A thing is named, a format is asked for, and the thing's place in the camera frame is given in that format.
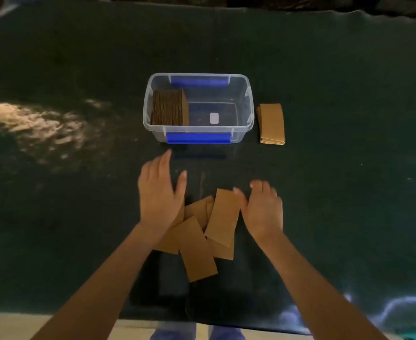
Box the person's left hand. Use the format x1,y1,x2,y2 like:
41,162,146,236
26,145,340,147
137,149,188,238

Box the person's right hand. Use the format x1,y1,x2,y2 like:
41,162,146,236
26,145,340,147
233,179,284,247

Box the clear plastic bin blue handles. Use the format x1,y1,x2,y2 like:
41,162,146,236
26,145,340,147
142,72,255,145

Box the cardboard stack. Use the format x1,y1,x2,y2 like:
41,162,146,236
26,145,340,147
256,103,286,145
151,88,190,127

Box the person's right forearm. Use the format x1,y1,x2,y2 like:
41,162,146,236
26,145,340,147
256,231,389,340

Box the person's left forearm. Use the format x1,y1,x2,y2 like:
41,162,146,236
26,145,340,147
30,222,170,340

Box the person's right leg blue trousers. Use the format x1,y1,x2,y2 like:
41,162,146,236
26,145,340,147
207,323,247,340

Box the person's leg blue trousers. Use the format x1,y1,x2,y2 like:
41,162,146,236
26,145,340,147
150,320,197,340
207,323,247,340

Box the person's left leg blue trousers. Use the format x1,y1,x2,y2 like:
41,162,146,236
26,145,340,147
150,320,197,340

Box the dark green table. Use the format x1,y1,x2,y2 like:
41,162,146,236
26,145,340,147
0,0,416,337

